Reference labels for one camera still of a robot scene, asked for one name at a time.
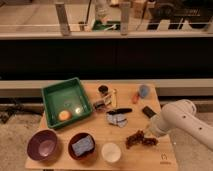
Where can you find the green plastic tray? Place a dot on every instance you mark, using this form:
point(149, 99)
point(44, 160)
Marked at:
point(68, 95)

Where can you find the small dark cup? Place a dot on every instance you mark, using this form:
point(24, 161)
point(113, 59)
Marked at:
point(103, 90)

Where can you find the black handled knife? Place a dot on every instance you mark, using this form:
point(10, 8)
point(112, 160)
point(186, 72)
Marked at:
point(119, 111)

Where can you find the purple bowl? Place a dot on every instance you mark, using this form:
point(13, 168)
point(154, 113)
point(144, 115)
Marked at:
point(43, 146)

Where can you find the crumpled blue cloth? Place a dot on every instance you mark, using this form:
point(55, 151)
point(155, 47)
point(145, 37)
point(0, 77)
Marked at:
point(117, 120)

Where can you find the black rectangular block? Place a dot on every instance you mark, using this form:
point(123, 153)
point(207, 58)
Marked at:
point(148, 111)

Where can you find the background green tray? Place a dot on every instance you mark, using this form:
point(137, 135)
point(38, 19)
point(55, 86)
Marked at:
point(110, 25)

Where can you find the metal binder clip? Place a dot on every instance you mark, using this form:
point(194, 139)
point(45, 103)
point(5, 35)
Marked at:
point(100, 104)

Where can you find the white paper cup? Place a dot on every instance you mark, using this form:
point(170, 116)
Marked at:
point(111, 152)

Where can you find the orange fruit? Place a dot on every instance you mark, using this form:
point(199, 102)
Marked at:
point(64, 115)

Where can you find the blue sponge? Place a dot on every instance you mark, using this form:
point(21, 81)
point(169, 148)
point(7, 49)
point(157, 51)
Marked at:
point(83, 145)

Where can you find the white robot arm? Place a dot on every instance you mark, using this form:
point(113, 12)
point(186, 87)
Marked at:
point(181, 114)

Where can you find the dark red grape bunch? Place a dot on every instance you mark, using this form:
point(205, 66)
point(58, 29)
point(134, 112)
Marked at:
point(140, 138)

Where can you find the blue small cup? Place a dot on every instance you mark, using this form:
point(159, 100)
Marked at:
point(143, 91)

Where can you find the yellow wooden stick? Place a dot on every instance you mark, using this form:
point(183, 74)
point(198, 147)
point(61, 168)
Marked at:
point(114, 98)

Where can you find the orange carrot toy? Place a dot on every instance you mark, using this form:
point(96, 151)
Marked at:
point(135, 98)

